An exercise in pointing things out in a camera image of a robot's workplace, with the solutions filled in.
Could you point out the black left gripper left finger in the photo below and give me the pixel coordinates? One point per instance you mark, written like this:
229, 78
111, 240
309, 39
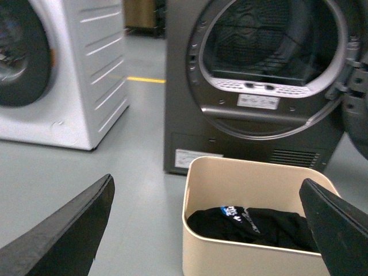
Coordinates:
67, 241

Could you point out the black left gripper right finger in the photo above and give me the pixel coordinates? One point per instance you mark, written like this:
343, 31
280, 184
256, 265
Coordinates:
339, 229

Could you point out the beige plastic laundry hamper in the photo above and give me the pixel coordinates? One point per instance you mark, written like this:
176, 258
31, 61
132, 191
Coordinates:
213, 182

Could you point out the black printed t-shirt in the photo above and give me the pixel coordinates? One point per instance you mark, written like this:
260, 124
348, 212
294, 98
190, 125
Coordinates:
260, 226

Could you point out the grey round dryer door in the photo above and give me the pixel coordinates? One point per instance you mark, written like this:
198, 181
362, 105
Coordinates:
355, 97

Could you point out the dark grey tumble dryer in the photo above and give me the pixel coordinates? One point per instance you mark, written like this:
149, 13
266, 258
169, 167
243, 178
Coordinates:
254, 80

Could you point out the white washing machine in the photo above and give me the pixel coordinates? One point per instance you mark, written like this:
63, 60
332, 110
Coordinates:
63, 71

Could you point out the brown cardboard box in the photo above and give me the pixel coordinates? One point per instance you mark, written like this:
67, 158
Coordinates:
139, 13

